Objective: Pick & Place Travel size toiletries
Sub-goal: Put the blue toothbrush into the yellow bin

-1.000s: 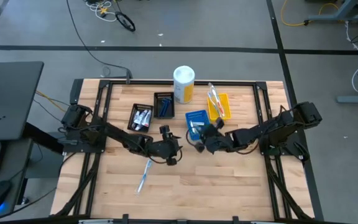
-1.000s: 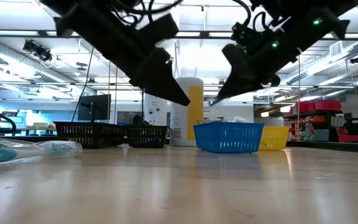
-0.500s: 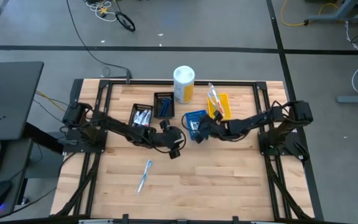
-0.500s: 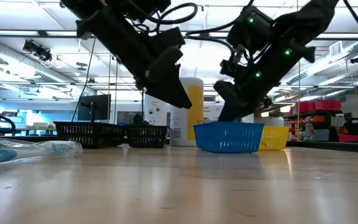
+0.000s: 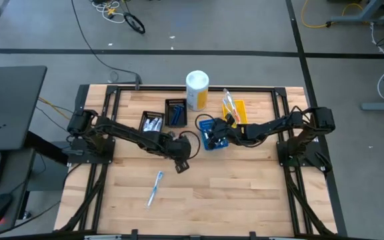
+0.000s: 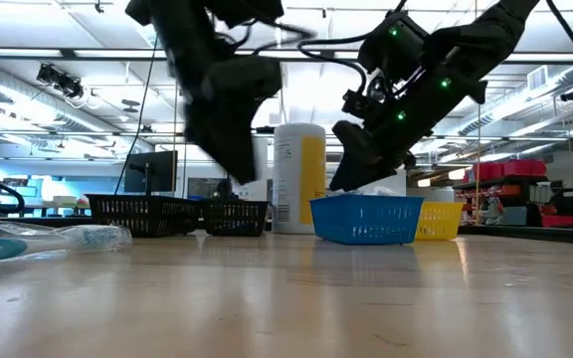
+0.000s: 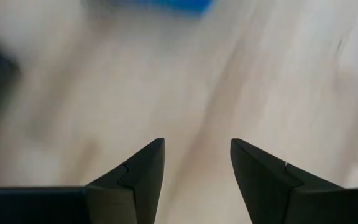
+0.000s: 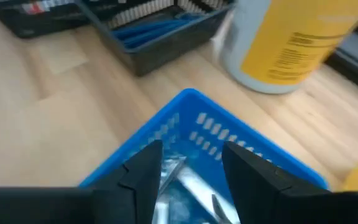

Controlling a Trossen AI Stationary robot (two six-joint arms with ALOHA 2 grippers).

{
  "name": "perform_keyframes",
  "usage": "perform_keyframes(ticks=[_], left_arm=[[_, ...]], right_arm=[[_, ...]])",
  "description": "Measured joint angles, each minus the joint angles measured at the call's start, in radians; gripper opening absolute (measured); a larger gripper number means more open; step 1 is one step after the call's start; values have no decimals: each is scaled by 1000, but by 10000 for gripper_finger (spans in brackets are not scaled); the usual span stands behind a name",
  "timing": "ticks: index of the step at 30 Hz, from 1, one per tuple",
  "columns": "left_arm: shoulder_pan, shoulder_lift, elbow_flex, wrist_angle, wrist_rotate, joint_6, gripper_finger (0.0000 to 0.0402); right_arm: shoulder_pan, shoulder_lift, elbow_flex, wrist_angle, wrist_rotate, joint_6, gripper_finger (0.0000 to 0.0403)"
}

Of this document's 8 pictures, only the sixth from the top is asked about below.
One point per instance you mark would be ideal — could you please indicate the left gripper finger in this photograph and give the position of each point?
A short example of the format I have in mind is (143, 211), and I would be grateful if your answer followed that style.
(212, 139)
(244, 149)

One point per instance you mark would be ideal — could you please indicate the silver nail clipper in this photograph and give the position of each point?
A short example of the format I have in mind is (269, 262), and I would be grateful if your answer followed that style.
(376, 191)

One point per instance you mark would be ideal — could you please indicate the blue plastic basket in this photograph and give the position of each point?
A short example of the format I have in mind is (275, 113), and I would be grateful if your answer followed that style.
(366, 219)

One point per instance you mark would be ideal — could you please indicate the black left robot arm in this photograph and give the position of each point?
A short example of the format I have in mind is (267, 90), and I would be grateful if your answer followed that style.
(182, 30)

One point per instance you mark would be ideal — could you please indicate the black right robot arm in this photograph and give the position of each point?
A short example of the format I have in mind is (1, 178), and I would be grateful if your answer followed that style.
(490, 25)

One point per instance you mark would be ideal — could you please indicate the grey computer monitor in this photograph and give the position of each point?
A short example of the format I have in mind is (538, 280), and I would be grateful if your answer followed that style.
(202, 188)

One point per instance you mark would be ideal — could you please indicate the white yellow wipes canister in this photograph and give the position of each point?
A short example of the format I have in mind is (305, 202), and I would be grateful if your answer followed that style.
(291, 174)

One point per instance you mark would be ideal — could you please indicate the black computer monitor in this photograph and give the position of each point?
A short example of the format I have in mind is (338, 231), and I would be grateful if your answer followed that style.
(157, 171)

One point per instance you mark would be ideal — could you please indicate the black plastic basket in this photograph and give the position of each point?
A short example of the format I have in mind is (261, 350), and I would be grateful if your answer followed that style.
(234, 217)
(142, 214)

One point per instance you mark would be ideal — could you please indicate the yellow plastic basket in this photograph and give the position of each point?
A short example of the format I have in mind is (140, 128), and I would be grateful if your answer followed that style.
(440, 221)

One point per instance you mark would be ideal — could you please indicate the red storage bin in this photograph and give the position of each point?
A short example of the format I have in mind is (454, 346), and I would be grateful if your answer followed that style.
(560, 221)
(520, 167)
(485, 172)

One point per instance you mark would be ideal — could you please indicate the storage shelf rack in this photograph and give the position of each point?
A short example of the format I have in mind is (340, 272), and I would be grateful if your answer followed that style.
(520, 199)

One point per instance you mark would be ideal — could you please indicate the black aluminium table frame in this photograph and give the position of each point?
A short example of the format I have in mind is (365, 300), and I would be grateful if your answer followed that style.
(515, 233)

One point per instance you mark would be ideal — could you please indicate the black ceiling camera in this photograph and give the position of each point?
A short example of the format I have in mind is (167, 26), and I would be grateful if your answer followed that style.
(60, 82)

